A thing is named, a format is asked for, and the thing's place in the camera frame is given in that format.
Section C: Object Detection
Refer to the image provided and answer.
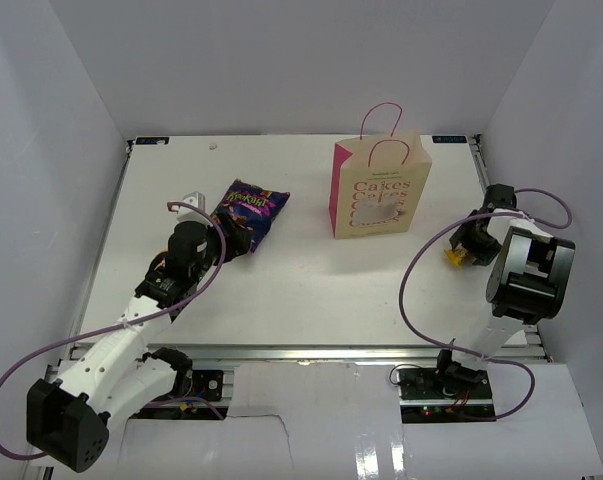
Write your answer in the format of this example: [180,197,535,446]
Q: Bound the paper bag with pink handles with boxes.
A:
[328,129,432,239]

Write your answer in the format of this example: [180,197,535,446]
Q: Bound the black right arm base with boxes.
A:
[388,364,496,425]

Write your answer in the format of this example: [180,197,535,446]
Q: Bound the blue label left corner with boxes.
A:
[135,136,170,145]

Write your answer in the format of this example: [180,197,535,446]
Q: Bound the blue label corner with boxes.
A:
[135,136,170,145]
[432,135,467,144]

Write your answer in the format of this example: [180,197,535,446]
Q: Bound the blue label right corner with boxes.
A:
[432,135,467,144]

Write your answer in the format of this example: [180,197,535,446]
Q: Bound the purple snack bag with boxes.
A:
[212,179,290,253]

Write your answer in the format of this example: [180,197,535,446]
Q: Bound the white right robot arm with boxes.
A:
[432,216,576,399]

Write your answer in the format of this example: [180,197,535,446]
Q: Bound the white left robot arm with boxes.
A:
[26,213,252,473]

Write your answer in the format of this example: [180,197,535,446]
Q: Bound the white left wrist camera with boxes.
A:
[168,191,206,224]

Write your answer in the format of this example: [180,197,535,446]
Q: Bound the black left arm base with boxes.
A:
[150,367,226,416]

